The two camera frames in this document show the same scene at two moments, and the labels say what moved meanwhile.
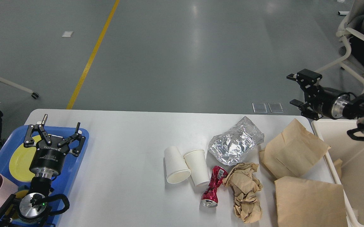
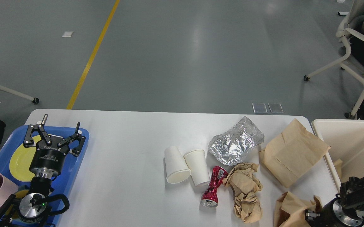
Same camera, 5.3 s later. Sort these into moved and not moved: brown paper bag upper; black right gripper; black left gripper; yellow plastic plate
Moved: black right gripper
Not moved: yellow plastic plate; black left gripper; brown paper bag upper
